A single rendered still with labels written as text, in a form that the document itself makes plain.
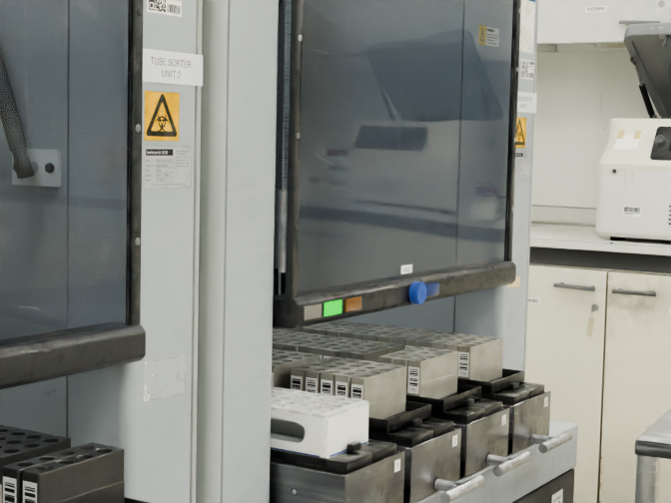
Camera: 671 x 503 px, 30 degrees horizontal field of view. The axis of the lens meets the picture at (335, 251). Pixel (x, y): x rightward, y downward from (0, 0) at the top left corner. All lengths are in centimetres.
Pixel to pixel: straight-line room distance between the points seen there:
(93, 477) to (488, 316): 93
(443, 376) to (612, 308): 203
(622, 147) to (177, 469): 264
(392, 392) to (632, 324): 216
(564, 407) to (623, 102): 113
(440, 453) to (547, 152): 295
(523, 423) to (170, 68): 84
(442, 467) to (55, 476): 62
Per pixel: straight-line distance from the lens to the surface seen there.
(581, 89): 444
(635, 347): 374
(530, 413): 185
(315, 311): 142
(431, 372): 172
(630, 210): 372
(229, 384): 135
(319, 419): 142
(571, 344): 380
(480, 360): 186
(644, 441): 158
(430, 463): 158
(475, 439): 169
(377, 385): 159
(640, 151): 373
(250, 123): 134
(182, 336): 127
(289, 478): 144
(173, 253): 125
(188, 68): 126
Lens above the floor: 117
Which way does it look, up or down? 5 degrees down
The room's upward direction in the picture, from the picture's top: 1 degrees clockwise
